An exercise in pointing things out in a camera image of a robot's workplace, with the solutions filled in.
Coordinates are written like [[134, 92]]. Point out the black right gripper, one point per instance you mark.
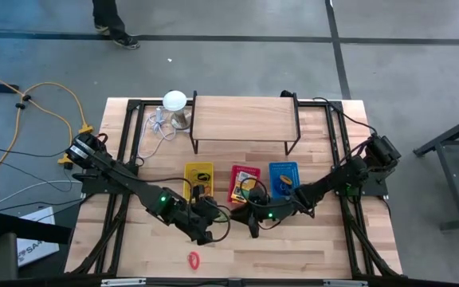
[[255, 211]]

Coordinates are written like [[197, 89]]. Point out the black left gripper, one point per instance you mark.
[[203, 219]]

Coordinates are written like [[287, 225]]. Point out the yellow green crayon box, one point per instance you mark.
[[243, 181]]

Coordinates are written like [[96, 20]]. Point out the red plastic basket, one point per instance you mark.
[[235, 169]]

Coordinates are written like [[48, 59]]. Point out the yellow plastic basket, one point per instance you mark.
[[189, 169]]

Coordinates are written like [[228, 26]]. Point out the blue plastic basket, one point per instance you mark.
[[277, 169]]

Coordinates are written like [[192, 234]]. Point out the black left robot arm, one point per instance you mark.
[[126, 181]]

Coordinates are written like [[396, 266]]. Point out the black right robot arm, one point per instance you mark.
[[333, 183]]

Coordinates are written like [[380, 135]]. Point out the white mushroom table lamp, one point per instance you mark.
[[174, 100]]

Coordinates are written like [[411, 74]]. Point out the white printed cardboard box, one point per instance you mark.
[[38, 251]]

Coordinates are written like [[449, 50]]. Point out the person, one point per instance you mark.
[[112, 20]]

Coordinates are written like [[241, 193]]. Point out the wooden shelf riser black frame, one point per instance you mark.
[[245, 117]]

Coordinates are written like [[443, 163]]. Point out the silver metal bracket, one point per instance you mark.
[[124, 282], [345, 283]]

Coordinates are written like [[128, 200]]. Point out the black aluminium rig frame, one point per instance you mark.
[[134, 105]]

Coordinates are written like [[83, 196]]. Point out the black metal table frame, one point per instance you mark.
[[452, 179]]

